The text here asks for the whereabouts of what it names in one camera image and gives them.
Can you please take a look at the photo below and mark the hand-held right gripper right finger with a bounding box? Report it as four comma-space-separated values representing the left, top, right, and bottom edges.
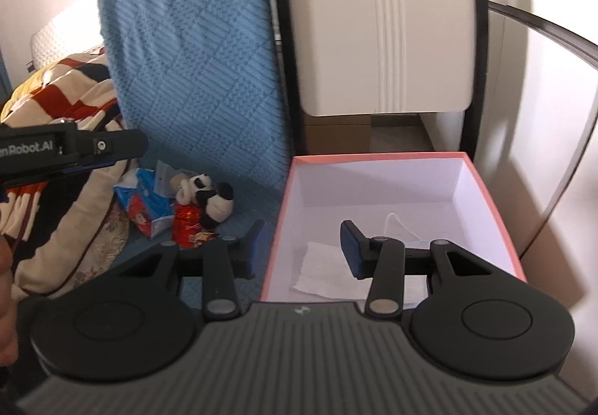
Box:
340, 219, 493, 319

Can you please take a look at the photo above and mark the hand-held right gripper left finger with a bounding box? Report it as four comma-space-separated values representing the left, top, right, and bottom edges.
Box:
114, 219, 265, 321

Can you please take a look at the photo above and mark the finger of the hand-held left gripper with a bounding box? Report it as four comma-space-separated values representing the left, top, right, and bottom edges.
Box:
56, 159, 120, 177
75, 129, 149, 164

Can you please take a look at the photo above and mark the clear zip bag with beige toy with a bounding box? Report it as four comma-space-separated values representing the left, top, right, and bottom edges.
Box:
155, 160, 196, 205

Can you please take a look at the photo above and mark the pink box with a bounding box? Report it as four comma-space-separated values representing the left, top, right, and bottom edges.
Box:
259, 152, 528, 304

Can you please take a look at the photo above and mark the person's left hand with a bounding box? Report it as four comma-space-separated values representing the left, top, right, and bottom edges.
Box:
0, 235, 20, 368

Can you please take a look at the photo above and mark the white tissue sheet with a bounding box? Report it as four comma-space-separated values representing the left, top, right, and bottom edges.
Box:
293, 241, 423, 304

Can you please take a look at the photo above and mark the blue face mask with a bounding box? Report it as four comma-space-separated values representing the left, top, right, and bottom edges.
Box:
384, 211, 435, 254

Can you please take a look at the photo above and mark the striped blanket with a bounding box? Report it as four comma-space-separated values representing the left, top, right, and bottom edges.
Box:
0, 45, 137, 243

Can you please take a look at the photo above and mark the panda plush toy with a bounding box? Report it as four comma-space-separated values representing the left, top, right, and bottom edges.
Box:
175, 172, 235, 230

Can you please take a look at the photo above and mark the floral cushion with maroon piping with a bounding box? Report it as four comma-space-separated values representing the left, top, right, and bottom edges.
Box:
12, 158, 130, 300

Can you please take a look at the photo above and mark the blue tissue packet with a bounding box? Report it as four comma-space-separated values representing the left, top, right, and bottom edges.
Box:
114, 168, 176, 239

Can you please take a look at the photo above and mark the red snack packet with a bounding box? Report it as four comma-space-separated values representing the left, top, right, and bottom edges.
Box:
172, 202, 220, 250

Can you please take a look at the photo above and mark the blue curtain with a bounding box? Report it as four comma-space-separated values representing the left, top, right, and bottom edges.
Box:
0, 41, 11, 95

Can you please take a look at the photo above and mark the white textured pillow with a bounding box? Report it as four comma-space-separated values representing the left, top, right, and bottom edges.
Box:
30, 0, 110, 68

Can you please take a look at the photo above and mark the blue textured chair cover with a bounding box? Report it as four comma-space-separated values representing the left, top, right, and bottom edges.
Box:
97, 0, 294, 299

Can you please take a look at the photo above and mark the beige chair with black frame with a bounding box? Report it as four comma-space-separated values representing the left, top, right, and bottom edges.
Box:
268, 0, 489, 155

